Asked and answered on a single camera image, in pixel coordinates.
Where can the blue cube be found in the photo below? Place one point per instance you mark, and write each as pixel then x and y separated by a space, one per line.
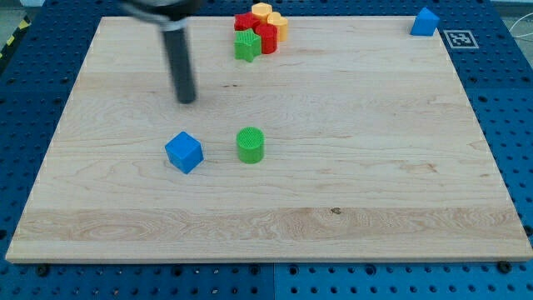
pixel 184 152

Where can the grey robot arm end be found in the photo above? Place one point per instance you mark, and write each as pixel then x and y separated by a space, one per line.
pixel 169 15

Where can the green cylinder block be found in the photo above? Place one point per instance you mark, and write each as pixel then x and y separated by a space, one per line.
pixel 250 145

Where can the wooden board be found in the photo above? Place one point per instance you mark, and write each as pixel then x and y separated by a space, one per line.
pixel 372 153

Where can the green star block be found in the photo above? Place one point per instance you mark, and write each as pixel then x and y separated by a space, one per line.
pixel 247 45

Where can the red cylinder block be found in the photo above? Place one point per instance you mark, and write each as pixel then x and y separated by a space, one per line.
pixel 268 34

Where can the red star block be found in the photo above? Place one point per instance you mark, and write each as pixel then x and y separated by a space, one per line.
pixel 245 21

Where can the yellow heart block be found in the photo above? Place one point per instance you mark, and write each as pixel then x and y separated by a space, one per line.
pixel 281 24

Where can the yellow hexagon block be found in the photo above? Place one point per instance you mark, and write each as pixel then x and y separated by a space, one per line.
pixel 261 11

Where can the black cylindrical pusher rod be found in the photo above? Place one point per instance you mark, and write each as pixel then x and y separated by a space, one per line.
pixel 179 61

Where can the blue triangular prism block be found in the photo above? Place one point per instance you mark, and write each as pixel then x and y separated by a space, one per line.
pixel 425 23

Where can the white fiducial marker tag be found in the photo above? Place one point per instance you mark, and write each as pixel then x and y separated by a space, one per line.
pixel 460 39

